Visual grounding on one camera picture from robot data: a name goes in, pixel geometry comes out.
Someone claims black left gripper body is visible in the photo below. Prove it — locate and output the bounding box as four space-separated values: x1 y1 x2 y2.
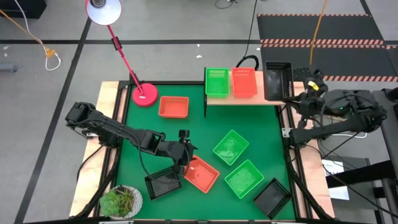
160 129 191 175

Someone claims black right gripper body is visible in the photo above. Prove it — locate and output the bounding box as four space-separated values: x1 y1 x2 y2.
294 93 326 118

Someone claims orange plastic basket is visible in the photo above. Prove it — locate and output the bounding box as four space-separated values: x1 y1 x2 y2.
183 154 220 194
158 96 190 119
231 67 258 98

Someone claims black plastic basket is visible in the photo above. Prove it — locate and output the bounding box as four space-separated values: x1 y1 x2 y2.
263 61 295 101
253 177 293 220
144 166 182 200

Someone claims green plastic basket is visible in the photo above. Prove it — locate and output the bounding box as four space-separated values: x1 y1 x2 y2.
213 129 249 166
205 67 231 98
224 159 265 199

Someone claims green table mat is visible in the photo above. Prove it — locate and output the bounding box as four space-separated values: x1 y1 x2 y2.
115 83 296 220

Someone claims black mesh box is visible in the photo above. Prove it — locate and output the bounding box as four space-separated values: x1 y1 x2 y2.
294 67 313 83

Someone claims black hazard-striped floor mat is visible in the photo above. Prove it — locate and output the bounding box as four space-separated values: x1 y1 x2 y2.
260 43 398 83
256 13 385 45

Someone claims red desk lamp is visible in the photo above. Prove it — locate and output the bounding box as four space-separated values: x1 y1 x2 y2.
85 0 159 108

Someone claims succulent in white pot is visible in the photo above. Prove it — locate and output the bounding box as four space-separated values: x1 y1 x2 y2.
99 185 144 220

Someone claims black equipment stand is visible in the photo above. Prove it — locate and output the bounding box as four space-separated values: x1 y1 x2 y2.
371 88 398 224

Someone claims white paper sheet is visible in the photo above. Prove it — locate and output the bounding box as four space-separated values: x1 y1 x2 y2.
322 159 351 201

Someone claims grey cylinder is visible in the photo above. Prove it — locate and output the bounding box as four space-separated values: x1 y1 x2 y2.
0 63 19 73

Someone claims wooden shelf with black frame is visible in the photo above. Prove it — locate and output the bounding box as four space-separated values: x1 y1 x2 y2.
203 67 289 118

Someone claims black looped hose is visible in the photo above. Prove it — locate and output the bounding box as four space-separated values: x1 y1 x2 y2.
235 55 261 72

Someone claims black aluminium table frame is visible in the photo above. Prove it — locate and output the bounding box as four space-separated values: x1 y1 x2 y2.
70 80 335 224

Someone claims yellow hanging cable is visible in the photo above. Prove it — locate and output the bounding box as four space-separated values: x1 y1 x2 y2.
309 0 328 65

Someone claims black hanging cable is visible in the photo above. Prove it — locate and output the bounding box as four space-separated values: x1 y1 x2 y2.
244 0 259 58

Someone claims white floor cable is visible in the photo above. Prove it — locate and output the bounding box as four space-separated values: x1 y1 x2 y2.
14 0 62 72

